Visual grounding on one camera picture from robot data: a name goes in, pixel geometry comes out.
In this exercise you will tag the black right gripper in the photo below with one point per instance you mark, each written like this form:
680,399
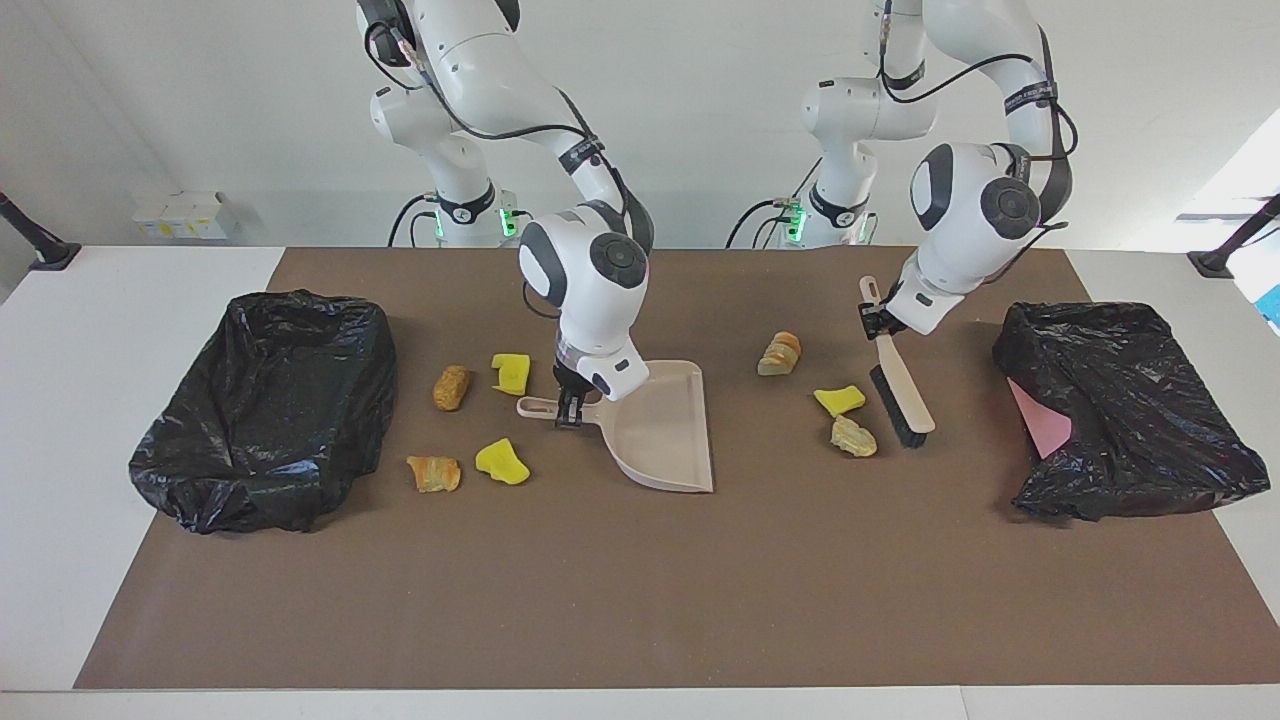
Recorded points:
575,385

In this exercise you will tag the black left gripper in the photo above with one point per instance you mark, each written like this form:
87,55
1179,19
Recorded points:
888,320

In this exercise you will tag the notched yellow sponge block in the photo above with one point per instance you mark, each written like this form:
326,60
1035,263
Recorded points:
512,375

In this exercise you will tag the beige hand brush black bristles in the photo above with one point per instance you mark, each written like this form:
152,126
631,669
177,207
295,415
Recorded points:
905,390

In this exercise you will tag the yellow sponge wedge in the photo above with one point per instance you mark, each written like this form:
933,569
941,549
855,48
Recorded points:
840,401

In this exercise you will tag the curved yellow sponge piece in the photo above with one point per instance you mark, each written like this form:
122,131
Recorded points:
500,463

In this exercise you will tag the sliced bread loaf piece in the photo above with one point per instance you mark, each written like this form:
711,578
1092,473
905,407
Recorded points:
780,354

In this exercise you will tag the beige plastic dustpan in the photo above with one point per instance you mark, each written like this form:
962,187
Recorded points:
665,430

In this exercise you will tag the pale bread chunk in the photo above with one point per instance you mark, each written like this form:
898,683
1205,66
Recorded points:
853,438

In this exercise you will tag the brown fried nugget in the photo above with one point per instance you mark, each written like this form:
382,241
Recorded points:
451,388

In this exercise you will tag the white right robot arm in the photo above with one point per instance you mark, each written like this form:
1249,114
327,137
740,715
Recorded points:
590,270

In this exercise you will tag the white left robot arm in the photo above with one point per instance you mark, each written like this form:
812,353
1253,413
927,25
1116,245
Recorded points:
970,220

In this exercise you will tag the pink plastic bin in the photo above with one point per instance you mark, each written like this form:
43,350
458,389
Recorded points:
1045,425

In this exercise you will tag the black trash bag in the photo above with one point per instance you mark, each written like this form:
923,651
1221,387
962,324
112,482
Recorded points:
1130,400

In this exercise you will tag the black trash bag lined bin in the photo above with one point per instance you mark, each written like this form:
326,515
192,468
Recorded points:
270,420

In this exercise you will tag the orange striped bread piece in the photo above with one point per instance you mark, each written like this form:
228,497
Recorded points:
433,474

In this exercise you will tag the brown table mat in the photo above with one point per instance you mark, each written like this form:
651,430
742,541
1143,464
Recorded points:
640,600

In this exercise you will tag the blue object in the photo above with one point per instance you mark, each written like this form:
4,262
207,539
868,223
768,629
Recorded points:
1273,305

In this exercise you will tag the white boxes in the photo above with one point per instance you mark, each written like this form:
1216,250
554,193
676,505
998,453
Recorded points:
185,215

